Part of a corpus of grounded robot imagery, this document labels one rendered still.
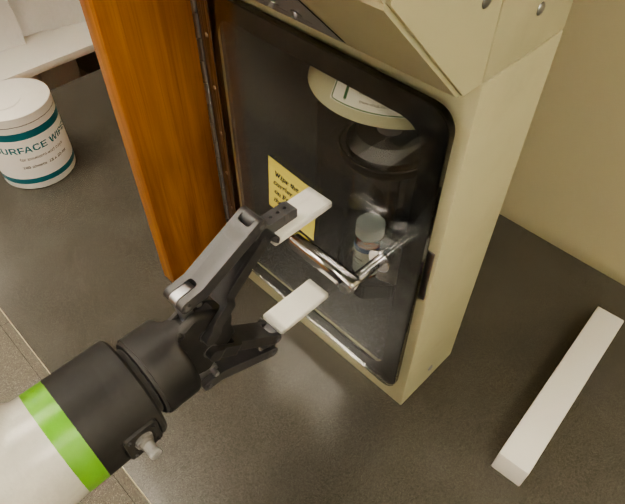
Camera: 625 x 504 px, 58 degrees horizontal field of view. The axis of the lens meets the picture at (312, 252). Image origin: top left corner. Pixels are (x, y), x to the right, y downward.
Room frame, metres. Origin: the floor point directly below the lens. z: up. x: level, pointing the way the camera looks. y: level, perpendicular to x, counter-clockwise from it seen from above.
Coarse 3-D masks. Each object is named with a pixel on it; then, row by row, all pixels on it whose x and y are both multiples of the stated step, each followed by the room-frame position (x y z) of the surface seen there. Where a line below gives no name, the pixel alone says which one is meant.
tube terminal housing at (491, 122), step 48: (528, 0) 0.36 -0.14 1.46; (336, 48) 0.43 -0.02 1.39; (528, 48) 0.37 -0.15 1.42; (432, 96) 0.36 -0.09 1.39; (480, 96) 0.34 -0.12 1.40; (528, 96) 0.39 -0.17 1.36; (480, 144) 0.35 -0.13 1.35; (480, 192) 0.37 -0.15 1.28; (432, 240) 0.34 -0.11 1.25; (480, 240) 0.39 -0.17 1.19; (432, 288) 0.34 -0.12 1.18; (432, 336) 0.36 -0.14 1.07; (384, 384) 0.36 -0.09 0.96
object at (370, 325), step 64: (256, 64) 0.49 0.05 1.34; (320, 64) 0.42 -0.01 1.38; (256, 128) 0.49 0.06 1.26; (320, 128) 0.42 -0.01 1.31; (384, 128) 0.37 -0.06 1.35; (448, 128) 0.33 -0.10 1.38; (256, 192) 0.50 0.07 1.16; (320, 192) 0.42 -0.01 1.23; (384, 192) 0.37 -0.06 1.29; (320, 320) 0.42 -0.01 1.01; (384, 320) 0.35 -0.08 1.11
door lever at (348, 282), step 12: (300, 240) 0.38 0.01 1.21; (300, 252) 0.37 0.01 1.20; (312, 252) 0.36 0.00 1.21; (324, 252) 0.36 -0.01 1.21; (372, 252) 0.37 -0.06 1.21; (312, 264) 0.36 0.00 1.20; (324, 264) 0.35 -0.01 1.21; (336, 264) 0.35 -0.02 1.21; (372, 264) 0.35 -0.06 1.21; (384, 264) 0.35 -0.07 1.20; (336, 276) 0.34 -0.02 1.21; (348, 276) 0.33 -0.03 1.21; (360, 276) 0.34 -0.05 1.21; (348, 288) 0.32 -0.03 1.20
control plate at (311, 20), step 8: (256, 0) 0.45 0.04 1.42; (264, 0) 0.42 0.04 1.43; (280, 0) 0.38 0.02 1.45; (288, 0) 0.37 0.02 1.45; (296, 0) 0.35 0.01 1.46; (280, 8) 0.41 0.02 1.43; (288, 8) 0.39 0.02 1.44; (296, 8) 0.37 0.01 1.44; (304, 8) 0.36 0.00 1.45; (304, 16) 0.38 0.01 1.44; (312, 16) 0.37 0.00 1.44; (312, 24) 0.39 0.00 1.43; (320, 24) 0.37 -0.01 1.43; (328, 32) 0.38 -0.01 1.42
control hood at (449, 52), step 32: (320, 0) 0.32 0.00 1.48; (352, 0) 0.28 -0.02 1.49; (384, 0) 0.26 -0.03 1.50; (416, 0) 0.27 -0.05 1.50; (448, 0) 0.29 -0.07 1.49; (480, 0) 0.31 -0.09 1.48; (352, 32) 0.34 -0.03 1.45; (384, 32) 0.29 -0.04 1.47; (416, 32) 0.27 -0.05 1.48; (448, 32) 0.30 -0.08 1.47; (480, 32) 0.32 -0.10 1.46; (416, 64) 0.31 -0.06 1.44; (448, 64) 0.30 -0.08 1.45; (480, 64) 0.33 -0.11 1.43
